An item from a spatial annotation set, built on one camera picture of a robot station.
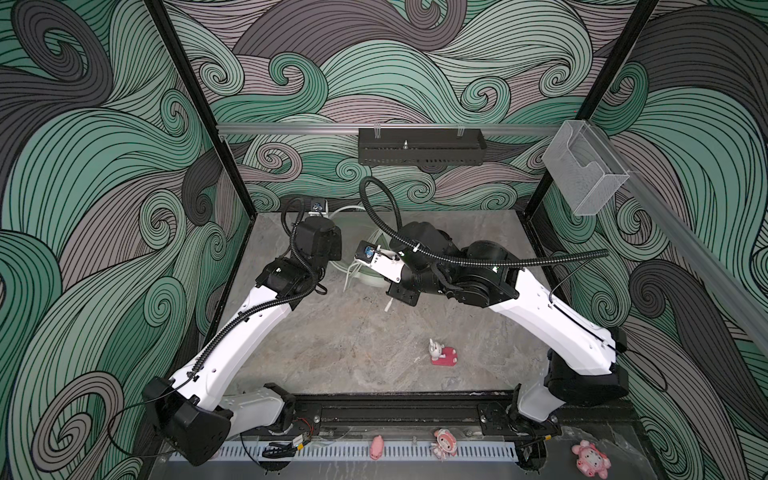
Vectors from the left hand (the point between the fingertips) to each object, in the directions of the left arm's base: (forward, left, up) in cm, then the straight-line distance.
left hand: (327, 228), depth 73 cm
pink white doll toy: (-42, -30, -27) cm, 58 cm away
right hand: (-15, -15, +4) cm, 21 cm away
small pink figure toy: (-42, -14, -30) cm, 54 cm away
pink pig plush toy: (-44, -62, -27) cm, 81 cm away
